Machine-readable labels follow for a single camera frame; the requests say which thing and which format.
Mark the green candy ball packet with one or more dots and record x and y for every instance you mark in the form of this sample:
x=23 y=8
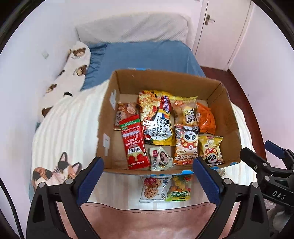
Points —
x=179 y=188

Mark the brown snack packet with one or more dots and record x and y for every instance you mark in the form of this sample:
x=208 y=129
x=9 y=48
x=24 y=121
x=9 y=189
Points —
x=124 y=112

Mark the large orange panda packet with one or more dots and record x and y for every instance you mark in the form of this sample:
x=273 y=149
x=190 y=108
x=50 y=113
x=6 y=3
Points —
x=187 y=142

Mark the grey pillow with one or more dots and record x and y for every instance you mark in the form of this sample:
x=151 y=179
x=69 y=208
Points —
x=133 y=27

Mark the small yellow panda packet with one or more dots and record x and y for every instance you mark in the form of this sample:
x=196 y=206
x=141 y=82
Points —
x=212 y=149

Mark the small white snack packet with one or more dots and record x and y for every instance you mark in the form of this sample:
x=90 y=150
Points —
x=160 y=158

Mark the cat print blanket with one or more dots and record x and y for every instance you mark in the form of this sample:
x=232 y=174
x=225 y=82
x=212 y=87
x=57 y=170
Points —
x=73 y=128

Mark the white door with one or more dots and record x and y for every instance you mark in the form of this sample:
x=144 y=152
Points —
x=227 y=32

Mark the blue bed sheet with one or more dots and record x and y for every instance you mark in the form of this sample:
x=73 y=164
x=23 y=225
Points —
x=147 y=57

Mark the yellow biscuit packet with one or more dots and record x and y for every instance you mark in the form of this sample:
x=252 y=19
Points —
x=186 y=112

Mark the bear print pillow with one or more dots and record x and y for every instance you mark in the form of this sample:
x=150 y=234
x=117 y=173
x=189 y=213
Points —
x=69 y=78

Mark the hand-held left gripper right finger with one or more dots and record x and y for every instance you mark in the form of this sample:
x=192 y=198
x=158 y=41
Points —
x=205 y=179

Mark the large instant noodle packet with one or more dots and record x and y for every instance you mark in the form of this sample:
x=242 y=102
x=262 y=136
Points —
x=154 y=115

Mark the long red snack packet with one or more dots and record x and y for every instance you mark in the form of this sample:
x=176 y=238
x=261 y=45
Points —
x=134 y=142

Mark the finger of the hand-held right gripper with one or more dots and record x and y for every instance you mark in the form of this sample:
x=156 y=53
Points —
x=258 y=163
x=279 y=151

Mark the white cookie packet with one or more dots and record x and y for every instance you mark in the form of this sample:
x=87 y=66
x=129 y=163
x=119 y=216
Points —
x=151 y=189

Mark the printed cardboard box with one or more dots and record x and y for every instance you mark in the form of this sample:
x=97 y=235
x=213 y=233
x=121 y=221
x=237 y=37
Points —
x=160 y=80

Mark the white wall switch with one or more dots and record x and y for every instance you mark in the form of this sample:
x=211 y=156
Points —
x=45 y=54

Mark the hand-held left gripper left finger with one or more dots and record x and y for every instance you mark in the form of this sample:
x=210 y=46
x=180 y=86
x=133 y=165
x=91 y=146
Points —
x=90 y=179

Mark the plain orange snack packet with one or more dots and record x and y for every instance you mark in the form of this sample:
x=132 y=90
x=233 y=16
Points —
x=206 y=119

